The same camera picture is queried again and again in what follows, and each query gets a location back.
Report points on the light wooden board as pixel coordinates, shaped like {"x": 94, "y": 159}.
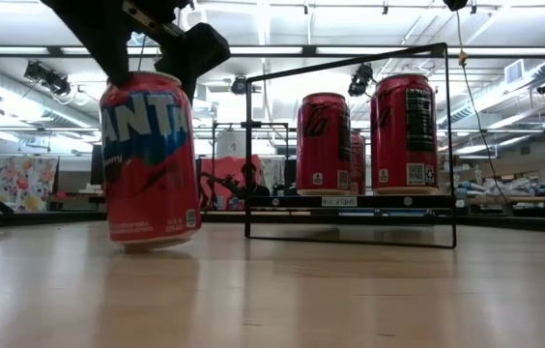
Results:
{"x": 350, "y": 202}

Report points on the black background robot arm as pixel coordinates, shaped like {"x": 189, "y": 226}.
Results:
{"x": 224, "y": 183}

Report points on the black aluminium rig frame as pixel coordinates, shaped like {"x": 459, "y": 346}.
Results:
{"x": 108, "y": 218}

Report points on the person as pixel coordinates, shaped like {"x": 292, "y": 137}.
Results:
{"x": 252, "y": 181}

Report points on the red cloth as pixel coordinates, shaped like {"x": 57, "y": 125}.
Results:
{"x": 226, "y": 166}

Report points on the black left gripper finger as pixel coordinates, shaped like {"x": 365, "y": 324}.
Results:
{"x": 103, "y": 34}
{"x": 195, "y": 50}

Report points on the floral cloth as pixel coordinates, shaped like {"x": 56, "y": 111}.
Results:
{"x": 21, "y": 183}

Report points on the red-orange Fanta can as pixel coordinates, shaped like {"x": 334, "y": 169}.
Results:
{"x": 149, "y": 169}
{"x": 358, "y": 164}

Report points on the red Coke Zero can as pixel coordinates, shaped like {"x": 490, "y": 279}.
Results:
{"x": 403, "y": 140}
{"x": 323, "y": 145}

